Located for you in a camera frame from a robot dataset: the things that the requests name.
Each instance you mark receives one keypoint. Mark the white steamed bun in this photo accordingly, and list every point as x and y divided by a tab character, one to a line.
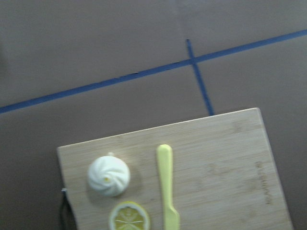
108	175

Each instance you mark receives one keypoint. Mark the yellow plastic knife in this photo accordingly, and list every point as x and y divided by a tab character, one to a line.
164	156

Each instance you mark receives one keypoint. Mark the bamboo cutting board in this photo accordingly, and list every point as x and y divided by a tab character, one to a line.
224	175

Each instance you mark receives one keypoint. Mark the lower lemon slice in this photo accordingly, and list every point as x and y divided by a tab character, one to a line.
129	215

